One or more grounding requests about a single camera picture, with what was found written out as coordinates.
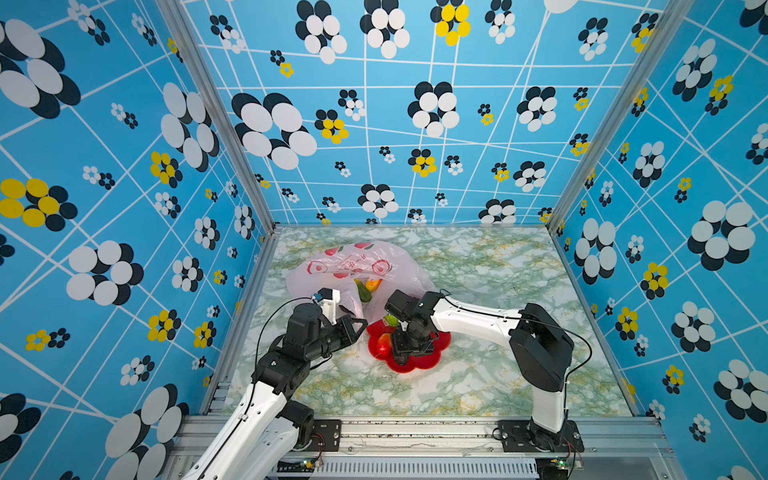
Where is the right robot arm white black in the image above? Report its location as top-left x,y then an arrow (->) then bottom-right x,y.
385,290 -> 574,451

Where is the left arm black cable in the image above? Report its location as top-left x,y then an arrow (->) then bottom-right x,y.
239,296 -> 319,409

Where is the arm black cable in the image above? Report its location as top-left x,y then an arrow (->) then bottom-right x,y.
440,290 -> 595,409
239,296 -> 319,409

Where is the red flower-shaped plate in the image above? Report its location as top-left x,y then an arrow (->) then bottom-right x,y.
366,320 -> 452,374

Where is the small red apple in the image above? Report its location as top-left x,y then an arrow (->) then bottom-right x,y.
374,333 -> 392,360

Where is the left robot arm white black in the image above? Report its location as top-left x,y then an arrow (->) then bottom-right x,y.
184,300 -> 368,479

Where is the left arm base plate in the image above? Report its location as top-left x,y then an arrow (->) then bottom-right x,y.
294,419 -> 342,453

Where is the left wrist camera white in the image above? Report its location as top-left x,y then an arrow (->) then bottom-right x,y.
313,288 -> 341,325

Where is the green papaya fruit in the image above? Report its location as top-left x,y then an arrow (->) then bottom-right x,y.
354,279 -> 372,303

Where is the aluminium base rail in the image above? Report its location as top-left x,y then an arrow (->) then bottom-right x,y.
161,416 -> 685,479

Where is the right aluminium corner post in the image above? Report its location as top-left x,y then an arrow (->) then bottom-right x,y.
547,0 -> 695,237

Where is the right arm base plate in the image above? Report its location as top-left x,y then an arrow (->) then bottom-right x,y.
492,419 -> 585,455

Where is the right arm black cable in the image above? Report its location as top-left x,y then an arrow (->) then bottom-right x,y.
440,290 -> 595,409

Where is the aluminium corner post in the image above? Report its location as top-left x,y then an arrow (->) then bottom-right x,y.
157,0 -> 276,238
547,0 -> 695,237

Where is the left aluminium corner post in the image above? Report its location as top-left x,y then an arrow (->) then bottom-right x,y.
157,0 -> 276,238

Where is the pink translucent plastic bag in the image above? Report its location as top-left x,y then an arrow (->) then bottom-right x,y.
286,240 -> 435,323

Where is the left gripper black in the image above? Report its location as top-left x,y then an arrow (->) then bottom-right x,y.
307,314 -> 370,363

